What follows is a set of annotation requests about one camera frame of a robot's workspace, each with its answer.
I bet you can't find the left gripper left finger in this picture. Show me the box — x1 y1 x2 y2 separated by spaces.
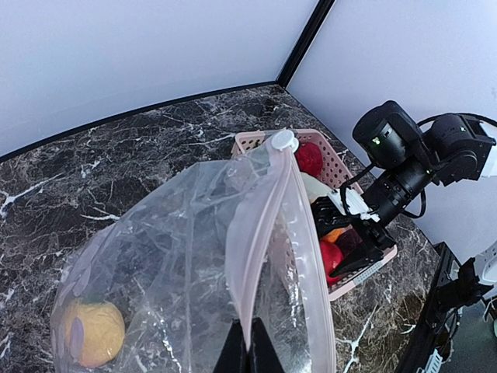
213 319 249 373

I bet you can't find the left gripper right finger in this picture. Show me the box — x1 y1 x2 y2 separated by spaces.
248 318 284 373

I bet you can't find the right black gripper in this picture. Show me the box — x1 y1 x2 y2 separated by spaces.
329 219 396 277

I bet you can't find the orange toy tangerine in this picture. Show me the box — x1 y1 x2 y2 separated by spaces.
321 228 344 244

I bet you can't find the clear zip top bag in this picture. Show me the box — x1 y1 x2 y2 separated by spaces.
50 130 336 372

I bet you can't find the yellow toy lemon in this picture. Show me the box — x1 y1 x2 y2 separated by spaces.
64 299 125 368

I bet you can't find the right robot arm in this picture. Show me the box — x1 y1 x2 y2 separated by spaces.
314 100 496 372

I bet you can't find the dark red toy beet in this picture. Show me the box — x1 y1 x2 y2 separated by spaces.
335 228 363 258

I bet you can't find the red toy apple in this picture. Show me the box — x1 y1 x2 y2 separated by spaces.
320 241 343 287

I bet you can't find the white toy radish right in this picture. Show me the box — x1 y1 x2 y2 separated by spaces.
301 172 332 204

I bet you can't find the red toy strawberry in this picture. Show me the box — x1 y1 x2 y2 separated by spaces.
294 142 323 178

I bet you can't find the pink plastic basket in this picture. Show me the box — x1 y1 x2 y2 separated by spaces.
231 129 398 301

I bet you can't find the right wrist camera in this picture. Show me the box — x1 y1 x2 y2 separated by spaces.
310 185 381 238

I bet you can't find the right black frame post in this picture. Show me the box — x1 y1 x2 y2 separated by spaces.
276 0 335 89

